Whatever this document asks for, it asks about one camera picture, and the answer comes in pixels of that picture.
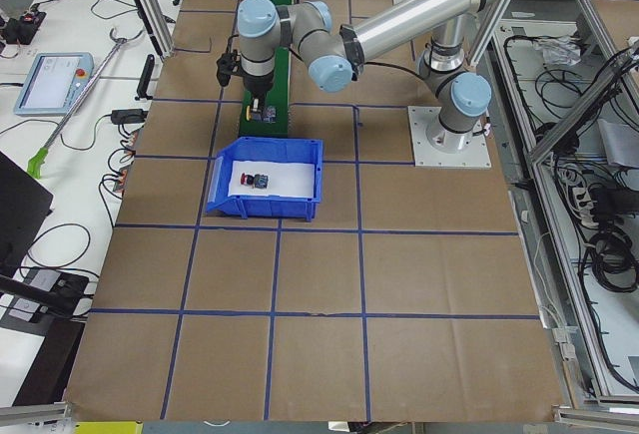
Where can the white foam pad source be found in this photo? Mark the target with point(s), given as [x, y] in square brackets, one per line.
[293, 180]

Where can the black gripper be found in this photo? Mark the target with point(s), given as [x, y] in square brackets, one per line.
[258, 86]

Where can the black power adapter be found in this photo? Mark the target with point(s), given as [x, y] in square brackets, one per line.
[128, 116]

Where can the blue source bin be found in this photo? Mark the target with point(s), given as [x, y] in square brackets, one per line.
[305, 151]

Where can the silver reacher grabber tool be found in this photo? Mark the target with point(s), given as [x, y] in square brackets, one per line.
[35, 163]

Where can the red mushroom push button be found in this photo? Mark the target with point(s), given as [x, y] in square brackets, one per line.
[256, 181]

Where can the green conveyor belt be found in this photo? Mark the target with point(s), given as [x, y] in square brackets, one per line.
[260, 25]

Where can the aluminium frame post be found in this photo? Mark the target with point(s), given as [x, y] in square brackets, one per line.
[156, 27]

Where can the blue teach pendant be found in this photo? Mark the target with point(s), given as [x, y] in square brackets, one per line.
[53, 83]

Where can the black monitor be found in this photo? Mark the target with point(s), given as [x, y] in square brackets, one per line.
[24, 205]

